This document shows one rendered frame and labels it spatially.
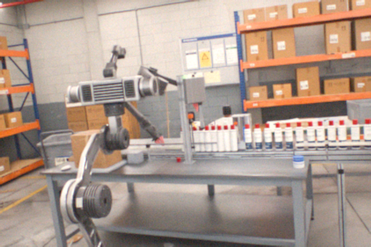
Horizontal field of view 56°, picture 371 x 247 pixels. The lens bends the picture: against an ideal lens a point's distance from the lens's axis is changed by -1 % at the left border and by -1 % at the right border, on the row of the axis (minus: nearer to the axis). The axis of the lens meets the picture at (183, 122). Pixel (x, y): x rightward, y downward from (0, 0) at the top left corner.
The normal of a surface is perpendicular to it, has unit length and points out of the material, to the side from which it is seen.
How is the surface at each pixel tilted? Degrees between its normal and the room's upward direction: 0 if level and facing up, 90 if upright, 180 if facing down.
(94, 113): 90
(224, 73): 90
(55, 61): 90
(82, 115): 90
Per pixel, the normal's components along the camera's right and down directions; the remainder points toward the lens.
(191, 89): 0.54, 0.06
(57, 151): 0.13, 0.18
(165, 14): -0.20, 0.15
